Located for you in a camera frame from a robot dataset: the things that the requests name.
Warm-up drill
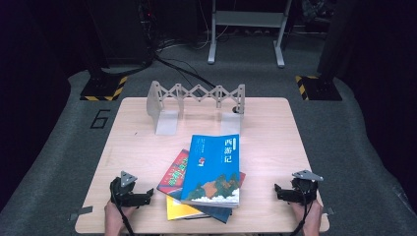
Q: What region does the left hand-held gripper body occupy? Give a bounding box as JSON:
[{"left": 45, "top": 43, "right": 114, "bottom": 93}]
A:
[{"left": 109, "top": 170, "right": 143, "bottom": 208}]

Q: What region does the grey expandable book rack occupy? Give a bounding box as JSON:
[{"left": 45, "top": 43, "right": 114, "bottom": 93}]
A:
[{"left": 146, "top": 80, "right": 246, "bottom": 136}]

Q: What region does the yellow book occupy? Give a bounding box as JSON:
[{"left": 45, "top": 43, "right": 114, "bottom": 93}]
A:
[{"left": 165, "top": 195, "right": 210, "bottom": 221}]

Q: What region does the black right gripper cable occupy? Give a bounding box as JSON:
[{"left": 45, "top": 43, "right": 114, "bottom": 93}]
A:
[{"left": 289, "top": 193, "right": 313, "bottom": 236}]

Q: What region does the black stand base striped edge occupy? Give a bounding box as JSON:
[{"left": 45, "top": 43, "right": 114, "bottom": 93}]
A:
[
  {"left": 294, "top": 75, "right": 343, "bottom": 101},
  {"left": 80, "top": 74, "right": 129, "bottom": 102}
]

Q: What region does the red picture book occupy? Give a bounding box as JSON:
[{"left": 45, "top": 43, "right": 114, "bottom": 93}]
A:
[{"left": 156, "top": 148, "right": 247, "bottom": 224}]

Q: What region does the person's left hand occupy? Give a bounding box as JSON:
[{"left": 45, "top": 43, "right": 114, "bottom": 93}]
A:
[{"left": 104, "top": 200, "right": 136, "bottom": 236}]

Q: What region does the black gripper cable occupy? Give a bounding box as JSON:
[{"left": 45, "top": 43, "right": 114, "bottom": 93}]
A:
[
  {"left": 109, "top": 178, "right": 136, "bottom": 236},
  {"left": 289, "top": 193, "right": 313, "bottom": 236}
]

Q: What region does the person's right hand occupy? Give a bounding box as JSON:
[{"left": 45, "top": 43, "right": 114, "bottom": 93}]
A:
[{"left": 289, "top": 200, "right": 325, "bottom": 236}]

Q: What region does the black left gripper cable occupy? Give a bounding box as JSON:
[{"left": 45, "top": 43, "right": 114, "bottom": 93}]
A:
[{"left": 109, "top": 178, "right": 136, "bottom": 236}]

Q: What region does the black floor cable bundle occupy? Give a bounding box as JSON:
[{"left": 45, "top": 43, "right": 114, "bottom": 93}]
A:
[{"left": 153, "top": 53, "right": 217, "bottom": 90}]

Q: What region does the blue book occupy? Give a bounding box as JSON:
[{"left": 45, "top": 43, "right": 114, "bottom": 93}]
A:
[{"left": 180, "top": 133, "right": 241, "bottom": 209}]

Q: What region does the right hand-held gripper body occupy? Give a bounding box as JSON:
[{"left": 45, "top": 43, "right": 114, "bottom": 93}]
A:
[{"left": 284, "top": 169, "right": 325, "bottom": 206}]

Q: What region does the black equipment cabinet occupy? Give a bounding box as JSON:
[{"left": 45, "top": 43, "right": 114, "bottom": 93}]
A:
[{"left": 85, "top": 0, "right": 155, "bottom": 67}]

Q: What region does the white metal stand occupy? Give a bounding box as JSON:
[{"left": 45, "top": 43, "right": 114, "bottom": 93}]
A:
[{"left": 208, "top": 0, "right": 293, "bottom": 69}]

